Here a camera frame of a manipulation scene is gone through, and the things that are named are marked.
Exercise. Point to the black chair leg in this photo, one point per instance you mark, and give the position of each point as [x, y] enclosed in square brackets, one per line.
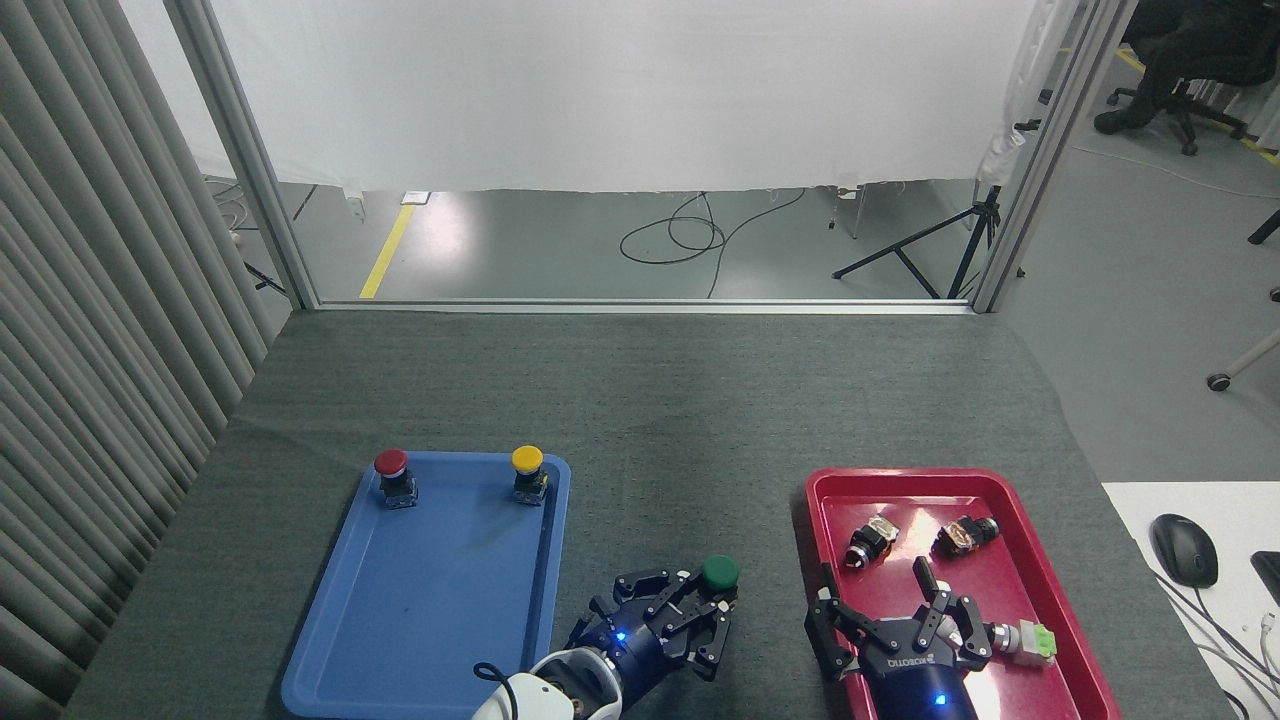
[1265, 228]

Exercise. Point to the silver frame post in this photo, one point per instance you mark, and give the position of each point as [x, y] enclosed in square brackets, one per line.
[1050, 150]
[245, 150]

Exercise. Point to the dark grey table cloth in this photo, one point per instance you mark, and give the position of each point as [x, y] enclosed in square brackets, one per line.
[660, 400]

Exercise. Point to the grey vertical blinds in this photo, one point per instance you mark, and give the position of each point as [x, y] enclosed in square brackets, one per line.
[90, 350]

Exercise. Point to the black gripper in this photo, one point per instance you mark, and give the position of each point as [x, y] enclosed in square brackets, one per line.
[920, 675]
[625, 640]

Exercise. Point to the silver frame rail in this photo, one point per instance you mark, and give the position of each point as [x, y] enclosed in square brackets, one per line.
[640, 305]

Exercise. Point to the black office chair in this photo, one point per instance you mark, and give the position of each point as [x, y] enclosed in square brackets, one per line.
[1190, 105]

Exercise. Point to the yellow floor tape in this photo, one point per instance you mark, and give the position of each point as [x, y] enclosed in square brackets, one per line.
[385, 255]

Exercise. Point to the black silver-ringed switch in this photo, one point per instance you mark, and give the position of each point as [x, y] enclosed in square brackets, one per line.
[868, 542]

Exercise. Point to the black computer mouse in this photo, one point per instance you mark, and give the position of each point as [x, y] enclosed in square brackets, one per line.
[1183, 550]

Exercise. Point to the black knob switch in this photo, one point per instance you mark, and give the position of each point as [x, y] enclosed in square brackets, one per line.
[965, 535]

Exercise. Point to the blue plastic tray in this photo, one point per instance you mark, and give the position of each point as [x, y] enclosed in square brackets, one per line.
[430, 600]

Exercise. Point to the yellow push button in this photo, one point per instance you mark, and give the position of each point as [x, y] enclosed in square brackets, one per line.
[528, 472]

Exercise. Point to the white caster leg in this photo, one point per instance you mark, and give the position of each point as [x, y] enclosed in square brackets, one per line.
[1245, 362]

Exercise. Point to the red plastic tray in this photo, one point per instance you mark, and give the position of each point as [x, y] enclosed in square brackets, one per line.
[1040, 590]

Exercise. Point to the white green switch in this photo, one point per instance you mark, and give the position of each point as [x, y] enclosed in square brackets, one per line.
[1030, 642]

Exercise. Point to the black tripod stand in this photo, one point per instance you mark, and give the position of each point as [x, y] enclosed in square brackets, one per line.
[905, 250]

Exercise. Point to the red push button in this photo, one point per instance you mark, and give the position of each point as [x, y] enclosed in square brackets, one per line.
[393, 474]

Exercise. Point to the person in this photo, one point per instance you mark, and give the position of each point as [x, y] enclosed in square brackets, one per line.
[1200, 45]

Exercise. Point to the green push button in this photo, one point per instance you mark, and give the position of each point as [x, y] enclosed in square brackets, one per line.
[720, 574]

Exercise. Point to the white backdrop screen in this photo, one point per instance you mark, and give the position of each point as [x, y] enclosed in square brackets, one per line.
[620, 90]

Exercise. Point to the white side table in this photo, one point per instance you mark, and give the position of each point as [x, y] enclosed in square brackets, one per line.
[1230, 500]

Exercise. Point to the black keyboard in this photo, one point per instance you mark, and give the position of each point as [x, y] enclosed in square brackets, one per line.
[1268, 575]

